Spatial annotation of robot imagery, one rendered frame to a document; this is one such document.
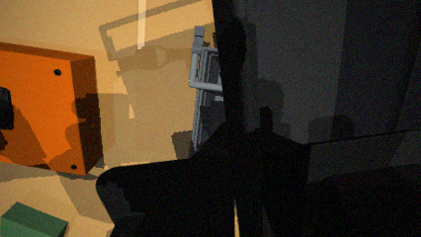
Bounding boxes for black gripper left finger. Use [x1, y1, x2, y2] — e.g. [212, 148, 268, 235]
[96, 122, 235, 237]

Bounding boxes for green rectangular block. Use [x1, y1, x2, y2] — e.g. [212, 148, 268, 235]
[0, 201, 68, 237]

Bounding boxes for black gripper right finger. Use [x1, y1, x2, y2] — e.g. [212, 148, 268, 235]
[260, 126, 421, 237]

